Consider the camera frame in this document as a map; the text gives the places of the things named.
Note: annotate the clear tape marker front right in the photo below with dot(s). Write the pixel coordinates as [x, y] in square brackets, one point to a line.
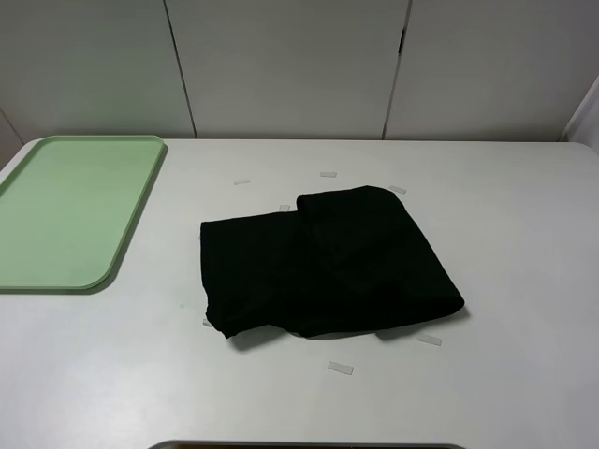
[428, 339]

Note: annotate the light green plastic tray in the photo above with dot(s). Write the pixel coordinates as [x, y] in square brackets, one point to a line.
[68, 207]

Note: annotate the clear tape marker back right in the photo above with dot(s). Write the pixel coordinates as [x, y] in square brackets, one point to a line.
[397, 189]

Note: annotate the black short sleeve shirt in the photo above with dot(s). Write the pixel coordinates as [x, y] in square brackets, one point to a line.
[349, 261]

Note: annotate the clear tape marker front middle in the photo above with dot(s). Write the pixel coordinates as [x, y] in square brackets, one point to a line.
[341, 368]

